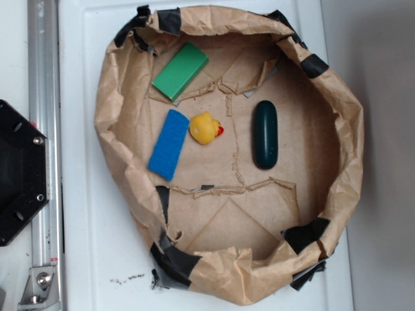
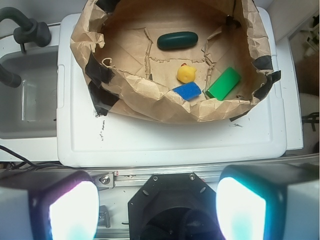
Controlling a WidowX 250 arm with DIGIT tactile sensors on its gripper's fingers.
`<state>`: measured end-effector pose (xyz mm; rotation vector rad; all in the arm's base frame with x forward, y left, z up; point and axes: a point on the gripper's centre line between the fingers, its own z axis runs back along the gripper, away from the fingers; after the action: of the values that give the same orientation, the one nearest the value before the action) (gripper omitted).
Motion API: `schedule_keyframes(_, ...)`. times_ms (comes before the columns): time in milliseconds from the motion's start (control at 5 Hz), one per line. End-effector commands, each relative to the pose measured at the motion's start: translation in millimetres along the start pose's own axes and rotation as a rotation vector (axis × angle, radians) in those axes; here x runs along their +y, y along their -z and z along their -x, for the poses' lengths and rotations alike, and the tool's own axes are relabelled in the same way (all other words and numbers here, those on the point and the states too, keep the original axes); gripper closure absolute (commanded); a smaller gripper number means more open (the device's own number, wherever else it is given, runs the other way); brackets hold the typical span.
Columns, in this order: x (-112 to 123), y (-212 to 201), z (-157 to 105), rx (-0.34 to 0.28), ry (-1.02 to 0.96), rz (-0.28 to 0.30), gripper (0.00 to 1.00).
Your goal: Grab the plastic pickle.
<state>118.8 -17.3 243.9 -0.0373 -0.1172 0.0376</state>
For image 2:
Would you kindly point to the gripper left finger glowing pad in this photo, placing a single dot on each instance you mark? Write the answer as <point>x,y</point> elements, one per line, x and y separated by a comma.
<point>48,205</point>

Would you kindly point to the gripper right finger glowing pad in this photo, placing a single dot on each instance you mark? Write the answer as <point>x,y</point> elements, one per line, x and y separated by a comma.
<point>278,201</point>

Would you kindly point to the dark green plastic pickle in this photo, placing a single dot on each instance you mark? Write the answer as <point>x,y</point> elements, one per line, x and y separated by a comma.
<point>177,40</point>

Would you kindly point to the white plastic bin lid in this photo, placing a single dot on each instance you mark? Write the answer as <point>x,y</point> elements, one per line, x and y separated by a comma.
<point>86,139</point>

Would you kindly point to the grey toy sink basin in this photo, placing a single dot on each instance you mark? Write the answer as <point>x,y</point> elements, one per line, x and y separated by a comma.
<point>29,111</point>

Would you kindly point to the green plastic block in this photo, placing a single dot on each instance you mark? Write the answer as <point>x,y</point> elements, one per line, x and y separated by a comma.
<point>224,84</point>

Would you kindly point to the blue sponge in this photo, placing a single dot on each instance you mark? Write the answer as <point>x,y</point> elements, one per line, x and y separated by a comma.
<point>188,91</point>

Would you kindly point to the yellow rubber duck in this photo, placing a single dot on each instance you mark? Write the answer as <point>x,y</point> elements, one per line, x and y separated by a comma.
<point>186,73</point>

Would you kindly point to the brown paper bag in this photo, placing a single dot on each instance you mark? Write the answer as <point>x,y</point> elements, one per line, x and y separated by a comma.
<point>115,44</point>

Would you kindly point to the dark grey toy faucet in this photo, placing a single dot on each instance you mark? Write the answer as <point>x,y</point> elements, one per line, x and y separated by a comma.
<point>28,31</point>

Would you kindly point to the aluminium frame rail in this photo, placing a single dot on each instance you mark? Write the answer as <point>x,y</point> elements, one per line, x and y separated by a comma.
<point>209,172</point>

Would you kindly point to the black octagonal mount plate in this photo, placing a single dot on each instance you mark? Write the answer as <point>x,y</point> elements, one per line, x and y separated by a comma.
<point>178,206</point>

